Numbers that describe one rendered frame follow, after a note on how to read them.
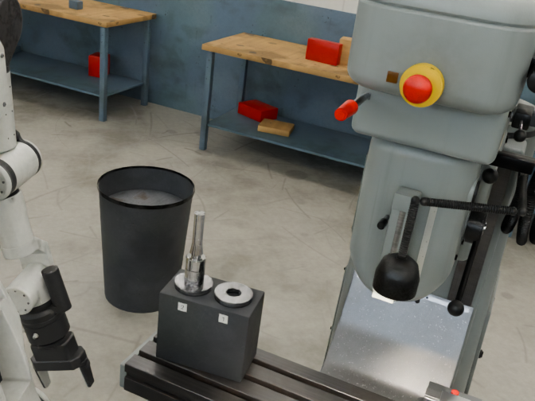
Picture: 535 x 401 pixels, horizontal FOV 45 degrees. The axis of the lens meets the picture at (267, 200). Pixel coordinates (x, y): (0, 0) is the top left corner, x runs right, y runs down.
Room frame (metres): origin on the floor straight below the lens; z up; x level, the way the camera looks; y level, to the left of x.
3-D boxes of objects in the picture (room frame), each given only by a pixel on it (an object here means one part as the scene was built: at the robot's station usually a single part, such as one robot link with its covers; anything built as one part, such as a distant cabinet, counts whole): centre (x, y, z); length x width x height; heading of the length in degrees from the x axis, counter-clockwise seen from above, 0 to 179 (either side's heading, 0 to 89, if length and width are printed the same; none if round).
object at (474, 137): (1.17, -0.29, 1.68); 0.34 x 0.24 x 0.10; 159
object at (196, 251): (1.30, 0.15, 1.26); 0.03 x 0.03 x 0.11
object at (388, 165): (1.13, -0.28, 1.47); 0.21 x 0.19 x 0.32; 69
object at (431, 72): (0.91, -0.19, 1.76); 0.06 x 0.02 x 0.06; 69
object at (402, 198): (1.03, -0.24, 1.44); 0.04 x 0.04 x 0.21; 69
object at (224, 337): (1.29, 0.10, 1.04); 0.22 x 0.12 x 0.20; 76
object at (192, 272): (1.30, 0.15, 1.17); 0.05 x 0.05 x 0.06
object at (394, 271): (0.92, -0.23, 1.45); 0.07 x 0.07 x 0.06
